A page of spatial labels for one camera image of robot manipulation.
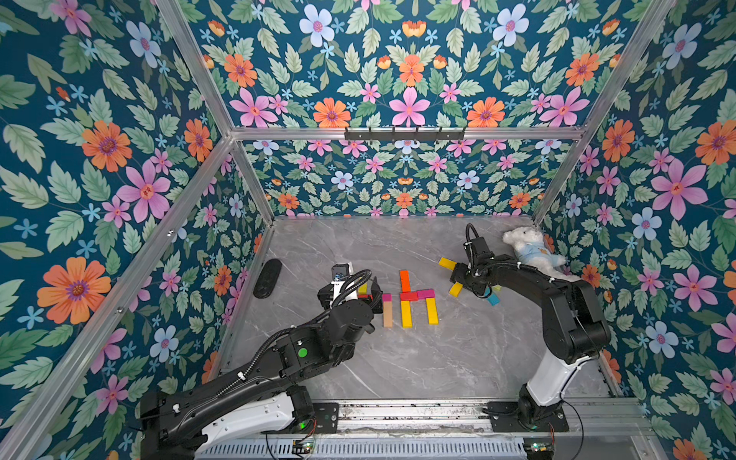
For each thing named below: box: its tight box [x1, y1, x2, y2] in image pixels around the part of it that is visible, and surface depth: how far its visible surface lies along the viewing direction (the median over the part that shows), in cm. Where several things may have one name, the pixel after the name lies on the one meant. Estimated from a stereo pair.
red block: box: [400, 291, 418, 301], surface depth 99 cm
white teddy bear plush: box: [502, 227, 582, 283], surface depth 100 cm
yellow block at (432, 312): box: [425, 297, 440, 326], surface depth 94 cm
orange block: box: [400, 269, 412, 293], surface depth 103 cm
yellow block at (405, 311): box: [400, 300, 414, 329], surface depth 93 cm
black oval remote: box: [253, 258, 283, 299], surface depth 100 cm
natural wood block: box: [383, 300, 393, 328], surface depth 93 cm
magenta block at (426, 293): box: [416, 288, 437, 299], surface depth 98 cm
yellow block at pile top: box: [438, 256, 458, 272], surface depth 107 cm
